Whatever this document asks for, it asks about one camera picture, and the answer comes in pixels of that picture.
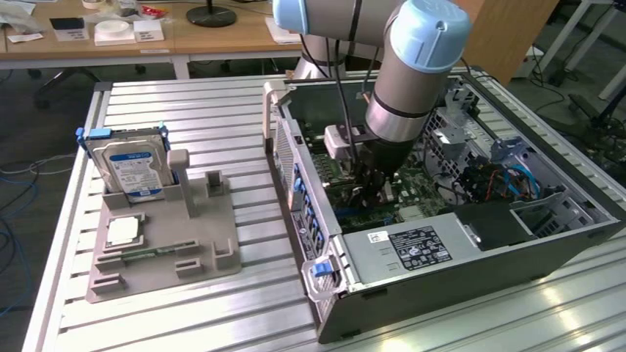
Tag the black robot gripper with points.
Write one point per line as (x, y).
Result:
(391, 157)

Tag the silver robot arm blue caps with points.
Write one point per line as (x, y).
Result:
(406, 91)

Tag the green motherboard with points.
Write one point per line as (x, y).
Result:
(424, 190)

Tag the metal disk bay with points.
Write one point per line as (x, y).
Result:
(452, 143)

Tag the grey power supply with label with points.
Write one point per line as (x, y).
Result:
(382, 253)

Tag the blue case latch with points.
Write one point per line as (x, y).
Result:
(323, 269)

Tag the open grey PC case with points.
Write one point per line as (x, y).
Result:
(439, 293)

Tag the white paper booklet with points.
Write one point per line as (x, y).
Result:
(280, 36)

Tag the wooden cabinet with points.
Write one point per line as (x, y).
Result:
(512, 36)

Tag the hard disk with blue caddy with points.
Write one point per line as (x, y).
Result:
(132, 165)

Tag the black round lamp base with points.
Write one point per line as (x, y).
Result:
(211, 16)

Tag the grey printed parts rack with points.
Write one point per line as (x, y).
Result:
(165, 271)

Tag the green RAM stick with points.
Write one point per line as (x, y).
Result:
(147, 252)

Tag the silver CPU chip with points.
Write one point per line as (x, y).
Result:
(123, 231)

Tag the plain white box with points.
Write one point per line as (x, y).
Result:
(148, 31)

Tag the red packet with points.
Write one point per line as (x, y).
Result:
(152, 11)

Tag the white box with round tape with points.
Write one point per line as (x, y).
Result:
(113, 33)

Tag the black office chair base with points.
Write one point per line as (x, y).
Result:
(59, 78)

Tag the white box with black lid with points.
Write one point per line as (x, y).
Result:
(68, 29)

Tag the white paper tag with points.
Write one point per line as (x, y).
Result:
(24, 37)

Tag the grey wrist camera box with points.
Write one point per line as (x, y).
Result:
(338, 141)

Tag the wooden desk white frame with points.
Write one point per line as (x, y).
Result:
(220, 40)

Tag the white table frame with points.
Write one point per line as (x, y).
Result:
(562, 38)

